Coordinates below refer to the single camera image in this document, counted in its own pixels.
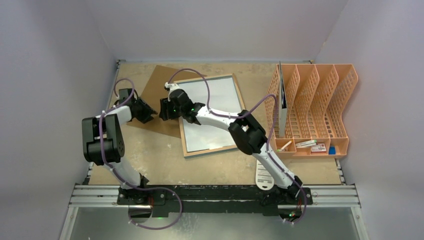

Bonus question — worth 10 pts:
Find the white marker pen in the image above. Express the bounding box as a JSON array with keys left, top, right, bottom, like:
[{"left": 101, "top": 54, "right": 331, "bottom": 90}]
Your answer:
[
  {"left": 277, "top": 140, "right": 293, "bottom": 152},
  {"left": 295, "top": 139, "right": 317, "bottom": 148}
]

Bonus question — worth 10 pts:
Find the blue wooden picture frame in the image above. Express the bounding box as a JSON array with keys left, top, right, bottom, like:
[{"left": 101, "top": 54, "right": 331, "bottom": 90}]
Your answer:
[{"left": 172, "top": 73, "right": 247, "bottom": 158}]

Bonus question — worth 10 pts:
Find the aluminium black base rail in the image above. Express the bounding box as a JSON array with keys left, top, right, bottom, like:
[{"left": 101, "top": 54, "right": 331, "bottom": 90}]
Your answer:
[{"left": 68, "top": 185, "right": 360, "bottom": 220}]

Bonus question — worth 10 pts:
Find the small blue block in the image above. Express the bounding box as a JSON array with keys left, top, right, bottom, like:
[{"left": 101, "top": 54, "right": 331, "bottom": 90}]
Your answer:
[{"left": 328, "top": 145, "right": 337, "bottom": 155}]

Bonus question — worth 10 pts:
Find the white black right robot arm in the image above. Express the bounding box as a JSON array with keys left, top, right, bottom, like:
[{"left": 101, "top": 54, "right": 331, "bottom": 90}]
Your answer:
[{"left": 159, "top": 88, "right": 307, "bottom": 204}]

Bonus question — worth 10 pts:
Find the brown cardboard backing board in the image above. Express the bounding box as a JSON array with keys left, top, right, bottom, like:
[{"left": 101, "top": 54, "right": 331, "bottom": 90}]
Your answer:
[{"left": 126, "top": 64, "right": 208, "bottom": 139}]

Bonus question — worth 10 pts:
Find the orange plastic file organizer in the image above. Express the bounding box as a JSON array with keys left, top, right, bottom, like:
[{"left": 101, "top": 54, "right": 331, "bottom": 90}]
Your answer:
[{"left": 265, "top": 64, "right": 358, "bottom": 159}]

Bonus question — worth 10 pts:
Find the small red white box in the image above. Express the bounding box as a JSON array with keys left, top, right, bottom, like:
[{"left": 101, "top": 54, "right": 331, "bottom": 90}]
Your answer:
[{"left": 310, "top": 143, "right": 327, "bottom": 153}]

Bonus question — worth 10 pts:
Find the white labelled remote tag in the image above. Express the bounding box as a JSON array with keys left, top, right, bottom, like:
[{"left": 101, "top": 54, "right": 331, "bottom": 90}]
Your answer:
[{"left": 255, "top": 160, "right": 275, "bottom": 191}]

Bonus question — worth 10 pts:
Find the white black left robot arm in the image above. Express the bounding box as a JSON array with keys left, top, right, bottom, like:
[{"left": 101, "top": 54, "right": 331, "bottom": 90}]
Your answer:
[{"left": 81, "top": 88, "right": 156, "bottom": 205}]

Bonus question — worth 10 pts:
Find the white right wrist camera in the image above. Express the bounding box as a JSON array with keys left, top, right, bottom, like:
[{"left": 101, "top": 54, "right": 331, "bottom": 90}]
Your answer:
[{"left": 164, "top": 82, "right": 180, "bottom": 93}]

